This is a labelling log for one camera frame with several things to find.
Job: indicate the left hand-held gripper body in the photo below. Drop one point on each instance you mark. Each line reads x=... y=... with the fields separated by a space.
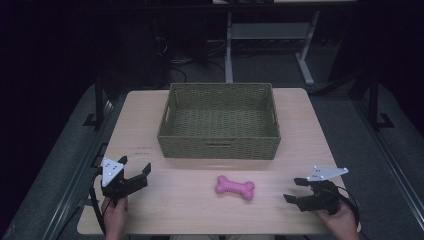
x=115 y=181

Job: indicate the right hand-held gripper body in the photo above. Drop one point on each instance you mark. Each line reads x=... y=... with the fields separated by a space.
x=321 y=195

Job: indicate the pink bone dog toy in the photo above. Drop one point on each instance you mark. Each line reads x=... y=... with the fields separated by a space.
x=235 y=188

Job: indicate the green woven basket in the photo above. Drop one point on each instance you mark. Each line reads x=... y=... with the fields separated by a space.
x=220 y=148

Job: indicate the person's right hand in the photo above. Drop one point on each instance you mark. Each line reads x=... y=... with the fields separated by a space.
x=340 y=223

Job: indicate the person's left hand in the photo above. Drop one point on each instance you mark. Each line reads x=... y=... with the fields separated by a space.
x=116 y=216

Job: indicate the black metal stand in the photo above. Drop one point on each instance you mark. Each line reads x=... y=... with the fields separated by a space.
x=375 y=103
x=99 y=103

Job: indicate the grey metal table frame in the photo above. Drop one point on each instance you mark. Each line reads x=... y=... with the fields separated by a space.
x=266 y=31

